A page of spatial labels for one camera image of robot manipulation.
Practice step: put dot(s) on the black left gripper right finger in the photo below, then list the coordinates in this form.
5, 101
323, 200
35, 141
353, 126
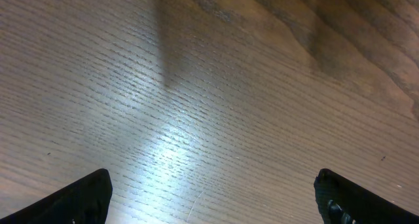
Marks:
340, 200

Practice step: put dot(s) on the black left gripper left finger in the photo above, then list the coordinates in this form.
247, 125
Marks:
85, 201

